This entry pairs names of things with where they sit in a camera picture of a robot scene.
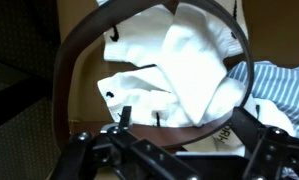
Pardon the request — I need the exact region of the tan leather sofa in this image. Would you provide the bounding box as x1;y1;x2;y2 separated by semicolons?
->
55;0;299;180

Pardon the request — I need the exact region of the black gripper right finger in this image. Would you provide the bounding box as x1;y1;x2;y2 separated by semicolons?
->
231;106;292;180

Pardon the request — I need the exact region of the white socks pile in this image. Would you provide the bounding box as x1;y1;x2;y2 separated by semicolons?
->
97;0;297;158

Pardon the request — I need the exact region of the brown leather belt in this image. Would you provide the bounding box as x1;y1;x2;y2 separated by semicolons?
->
51;0;255;151

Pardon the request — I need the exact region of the blue striped shirt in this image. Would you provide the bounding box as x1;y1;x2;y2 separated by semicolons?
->
225;60;299;180

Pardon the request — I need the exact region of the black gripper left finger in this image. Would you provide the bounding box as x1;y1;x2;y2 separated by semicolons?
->
102;105;200;180

